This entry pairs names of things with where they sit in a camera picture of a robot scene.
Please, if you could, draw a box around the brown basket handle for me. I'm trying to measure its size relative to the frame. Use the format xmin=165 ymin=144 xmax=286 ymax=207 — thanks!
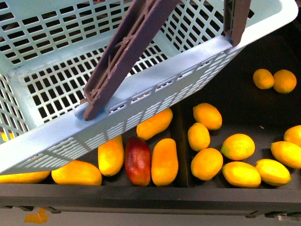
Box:
xmin=75 ymin=0 xmax=251 ymax=121

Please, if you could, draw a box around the light blue plastic basket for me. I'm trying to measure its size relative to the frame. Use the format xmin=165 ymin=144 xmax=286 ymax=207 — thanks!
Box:
xmin=0 ymin=0 xmax=298 ymax=175

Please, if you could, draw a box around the yellow mango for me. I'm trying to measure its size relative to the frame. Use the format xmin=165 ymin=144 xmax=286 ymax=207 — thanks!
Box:
xmin=151 ymin=138 xmax=179 ymax=186
xmin=98 ymin=135 xmax=124 ymax=177
xmin=0 ymin=171 xmax=51 ymax=184
xmin=136 ymin=108 xmax=173 ymax=140
xmin=51 ymin=160 xmax=102 ymax=186

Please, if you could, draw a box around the red mango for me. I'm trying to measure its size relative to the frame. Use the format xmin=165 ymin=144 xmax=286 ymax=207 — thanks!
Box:
xmin=125 ymin=137 xmax=151 ymax=186

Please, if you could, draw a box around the yellow lemon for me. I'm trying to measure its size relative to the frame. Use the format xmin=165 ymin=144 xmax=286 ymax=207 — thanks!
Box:
xmin=221 ymin=133 xmax=255 ymax=161
xmin=193 ymin=103 xmax=222 ymax=130
xmin=253 ymin=69 xmax=274 ymax=89
xmin=255 ymin=159 xmax=291 ymax=186
xmin=188 ymin=122 xmax=211 ymax=152
xmin=222 ymin=161 xmax=261 ymax=188
xmin=284 ymin=125 xmax=301 ymax=146
xmin=270 ymin=141 xmax=301 ymax=169
xmin=190 ymin=148 xmax=223 ymax=181
xmin=273 ymin=70 xmax=297 ymax=94

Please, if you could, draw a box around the black shelf divider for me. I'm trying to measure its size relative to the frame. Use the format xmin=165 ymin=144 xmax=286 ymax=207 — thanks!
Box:
xmin=170 ymin=104 xmax=191 ymax=188

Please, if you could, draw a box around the yellow tape piece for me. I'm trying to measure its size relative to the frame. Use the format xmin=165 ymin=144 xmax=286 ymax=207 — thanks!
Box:
xmin=24 ymin=208 xmax=49 ymax=224

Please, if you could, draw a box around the black shelf front rail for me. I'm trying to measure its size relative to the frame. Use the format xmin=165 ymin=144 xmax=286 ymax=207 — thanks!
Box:
xmin=0 ymin=184 xmax=301 ymax=219

